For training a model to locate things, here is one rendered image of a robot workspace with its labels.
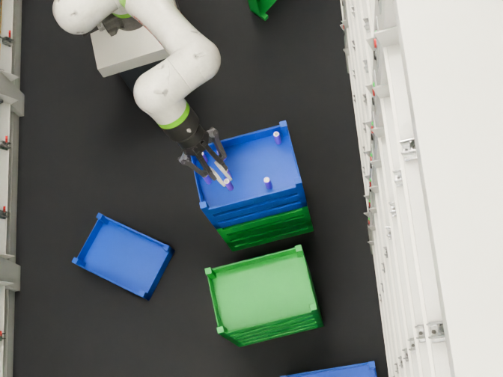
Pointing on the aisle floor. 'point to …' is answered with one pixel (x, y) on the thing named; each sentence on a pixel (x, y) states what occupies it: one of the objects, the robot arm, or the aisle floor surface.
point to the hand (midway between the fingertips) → (220, 173)
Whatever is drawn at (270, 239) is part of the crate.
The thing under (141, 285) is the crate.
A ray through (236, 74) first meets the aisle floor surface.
